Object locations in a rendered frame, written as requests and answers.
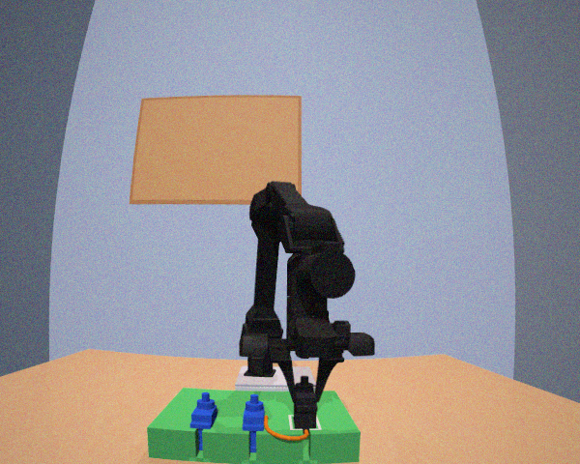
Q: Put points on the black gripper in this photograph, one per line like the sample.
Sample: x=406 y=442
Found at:
x=258 y=344

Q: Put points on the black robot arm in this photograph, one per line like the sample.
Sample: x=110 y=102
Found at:
x=317 y=268

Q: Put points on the green rectangular block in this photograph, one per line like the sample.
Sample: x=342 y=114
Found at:
x=227 y=426

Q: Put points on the black micro servo with orange cable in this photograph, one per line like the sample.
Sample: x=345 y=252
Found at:
x=305 y=410

